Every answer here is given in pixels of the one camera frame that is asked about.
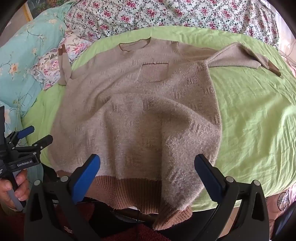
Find pastel floral pillow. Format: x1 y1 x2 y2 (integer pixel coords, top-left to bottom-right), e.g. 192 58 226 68
35 35 102 91

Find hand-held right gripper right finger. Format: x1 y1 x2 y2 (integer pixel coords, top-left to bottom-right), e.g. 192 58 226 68
194 153 270 241

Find dark red clothing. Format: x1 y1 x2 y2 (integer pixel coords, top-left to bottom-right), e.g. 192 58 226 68
0 202 167 241

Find person's left hand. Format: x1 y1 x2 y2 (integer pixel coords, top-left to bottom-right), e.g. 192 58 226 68
0 170 30 210

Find framed wall picture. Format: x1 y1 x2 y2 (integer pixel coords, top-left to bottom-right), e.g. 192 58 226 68
23 0 36 22

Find beige knitted sweater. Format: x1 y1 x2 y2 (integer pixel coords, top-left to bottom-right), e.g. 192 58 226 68
47 37 282 231

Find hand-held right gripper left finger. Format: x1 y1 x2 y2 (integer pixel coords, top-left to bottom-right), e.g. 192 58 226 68
24 153 101 241

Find turquoise floral pillow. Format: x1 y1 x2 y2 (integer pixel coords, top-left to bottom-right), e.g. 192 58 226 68
0 4 75 145

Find pink floral quilt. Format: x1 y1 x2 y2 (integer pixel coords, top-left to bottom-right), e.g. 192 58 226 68
65 0 281 51

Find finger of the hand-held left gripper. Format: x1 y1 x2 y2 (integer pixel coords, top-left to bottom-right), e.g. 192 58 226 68
31 135 54 151
17 126 35 140

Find light green bed sheet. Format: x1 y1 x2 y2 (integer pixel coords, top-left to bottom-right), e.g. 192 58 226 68
22 25 296 212

